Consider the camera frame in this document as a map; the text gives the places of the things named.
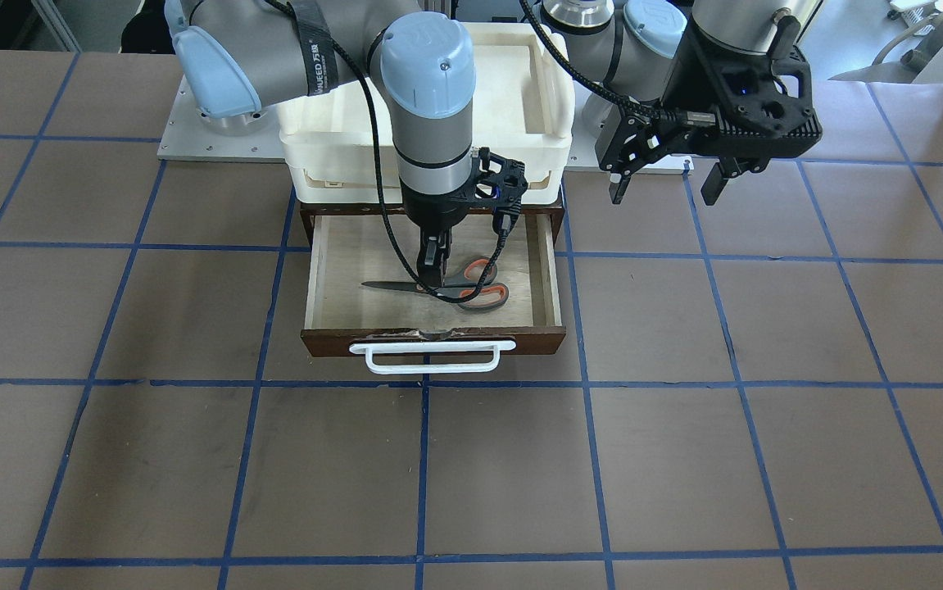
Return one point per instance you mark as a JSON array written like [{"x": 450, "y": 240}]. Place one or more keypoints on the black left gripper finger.
[
  {"x": 726, "y": 169},
  {"x": 631, "y": 140}
]

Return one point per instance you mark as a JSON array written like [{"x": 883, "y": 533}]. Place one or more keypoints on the grey orange handled scissors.
[{"x": 492, "y": 296}]

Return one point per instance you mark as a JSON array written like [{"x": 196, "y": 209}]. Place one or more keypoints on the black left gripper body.
[{"x": 702, "y": 75}]

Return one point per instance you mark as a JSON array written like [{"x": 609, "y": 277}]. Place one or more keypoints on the dark brown drawer cabinet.
[{"x": 436, "y": 213}]

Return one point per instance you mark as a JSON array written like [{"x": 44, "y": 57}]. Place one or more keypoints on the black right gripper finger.
[
  {"x": 427, "y": 246},
  {"x": 442, "y": 255}
]

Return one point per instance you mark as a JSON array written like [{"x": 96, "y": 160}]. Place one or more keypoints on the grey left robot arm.
[{"x": 622, "y": 51}]

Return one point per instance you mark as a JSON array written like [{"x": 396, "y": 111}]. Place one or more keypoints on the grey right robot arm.
[{"x": 240, "y": 56}]

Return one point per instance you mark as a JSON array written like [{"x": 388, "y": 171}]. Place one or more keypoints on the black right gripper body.
[{"x": 435, "y": 208}]

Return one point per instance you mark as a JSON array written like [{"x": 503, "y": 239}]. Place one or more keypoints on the white plastic tray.
[{"x": 523, "y": 109}]

